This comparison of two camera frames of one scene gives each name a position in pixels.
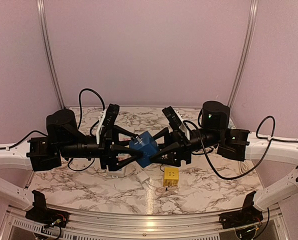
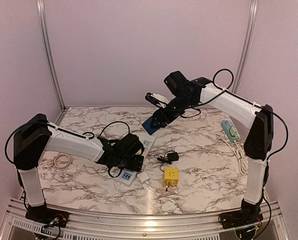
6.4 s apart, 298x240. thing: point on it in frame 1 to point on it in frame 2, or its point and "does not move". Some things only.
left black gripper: [109, 156] to [136, 165]
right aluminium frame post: [246, 49] does not move
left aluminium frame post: [40, 7] does not move
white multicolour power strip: [122, 137] to [128, 178]
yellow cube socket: [171, 176] does not move
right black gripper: [178, 142] to [163, 117]
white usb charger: [142, 177] does not move
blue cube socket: [146, 144] to [147, 125]
